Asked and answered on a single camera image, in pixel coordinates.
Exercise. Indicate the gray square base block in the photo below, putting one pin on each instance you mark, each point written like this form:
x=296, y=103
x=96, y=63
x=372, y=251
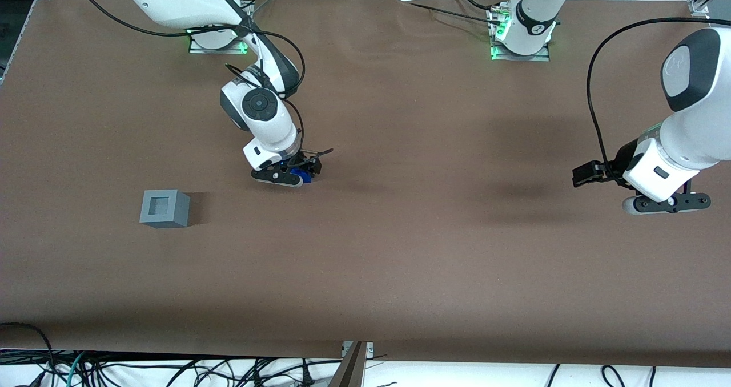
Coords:
x=171, y=216

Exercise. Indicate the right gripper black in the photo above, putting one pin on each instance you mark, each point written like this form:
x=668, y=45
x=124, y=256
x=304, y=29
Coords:
x=309, y=162

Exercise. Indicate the blue plastic part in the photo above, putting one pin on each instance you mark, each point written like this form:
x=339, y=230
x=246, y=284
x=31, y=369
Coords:
x=305, y=177

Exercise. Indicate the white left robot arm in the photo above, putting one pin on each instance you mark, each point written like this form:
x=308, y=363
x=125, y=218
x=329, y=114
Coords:
x=694, y=130

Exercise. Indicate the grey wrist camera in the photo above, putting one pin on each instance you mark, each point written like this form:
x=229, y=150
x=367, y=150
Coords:
x=274, y=177
x=668, y=203

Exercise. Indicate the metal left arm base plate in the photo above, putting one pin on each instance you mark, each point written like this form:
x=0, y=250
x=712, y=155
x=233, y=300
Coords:
x=522, y=57

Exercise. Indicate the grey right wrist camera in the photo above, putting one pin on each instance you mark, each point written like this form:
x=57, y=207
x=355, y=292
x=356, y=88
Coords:
x=274, y=177

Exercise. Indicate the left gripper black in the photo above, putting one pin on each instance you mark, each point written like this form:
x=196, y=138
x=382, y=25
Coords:
x=619, y=161

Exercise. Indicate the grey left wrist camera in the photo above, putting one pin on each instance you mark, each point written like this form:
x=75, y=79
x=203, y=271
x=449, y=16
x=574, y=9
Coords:
x=668, y=203

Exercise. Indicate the metal table corner bracket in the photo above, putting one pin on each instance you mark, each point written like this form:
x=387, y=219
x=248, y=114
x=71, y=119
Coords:
x=699, y=5

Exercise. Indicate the dark angled support post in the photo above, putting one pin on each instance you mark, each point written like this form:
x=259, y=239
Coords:
x=349, y=370

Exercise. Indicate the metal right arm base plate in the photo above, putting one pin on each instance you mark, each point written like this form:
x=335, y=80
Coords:
x=220, y=51

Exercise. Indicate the metal table edge bracket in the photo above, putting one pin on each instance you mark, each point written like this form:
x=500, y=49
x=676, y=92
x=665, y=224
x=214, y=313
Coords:
x=370, y=348

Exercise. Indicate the brown table cover sheet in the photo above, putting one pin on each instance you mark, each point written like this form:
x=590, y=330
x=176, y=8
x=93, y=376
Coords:
x=400, y=261

